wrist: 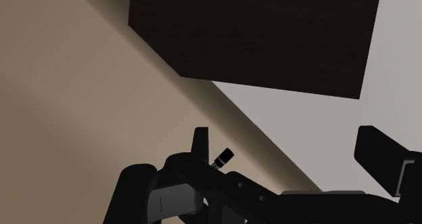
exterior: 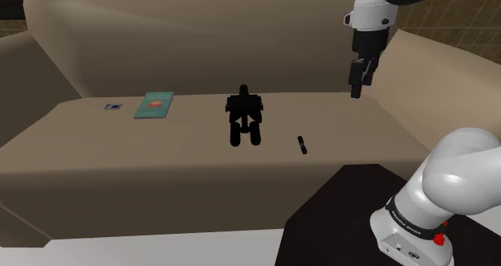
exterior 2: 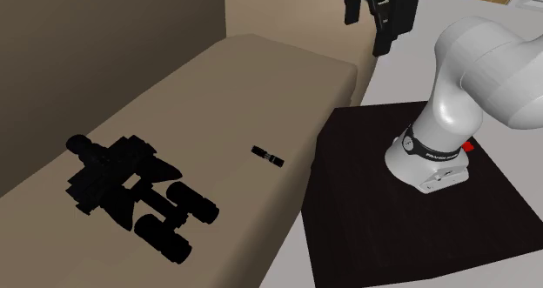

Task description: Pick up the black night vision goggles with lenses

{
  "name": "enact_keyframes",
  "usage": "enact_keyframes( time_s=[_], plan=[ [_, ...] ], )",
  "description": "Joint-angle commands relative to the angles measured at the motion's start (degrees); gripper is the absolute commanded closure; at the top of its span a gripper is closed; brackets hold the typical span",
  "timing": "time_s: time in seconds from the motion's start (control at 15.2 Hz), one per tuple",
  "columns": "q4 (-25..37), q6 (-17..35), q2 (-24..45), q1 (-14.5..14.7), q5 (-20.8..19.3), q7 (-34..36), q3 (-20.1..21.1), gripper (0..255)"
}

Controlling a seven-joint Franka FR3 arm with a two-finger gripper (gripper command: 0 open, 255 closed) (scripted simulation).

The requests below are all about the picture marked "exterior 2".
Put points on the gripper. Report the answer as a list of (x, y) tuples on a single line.
[(401, 3)]

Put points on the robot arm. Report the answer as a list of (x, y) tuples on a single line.
[(475, 70)]

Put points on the small black cylinder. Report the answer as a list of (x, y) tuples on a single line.
[(267, 156)]

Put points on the black robot stand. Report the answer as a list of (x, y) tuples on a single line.
[(382, 227)]

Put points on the black toy spaceship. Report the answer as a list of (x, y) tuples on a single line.
[(110, 172)]

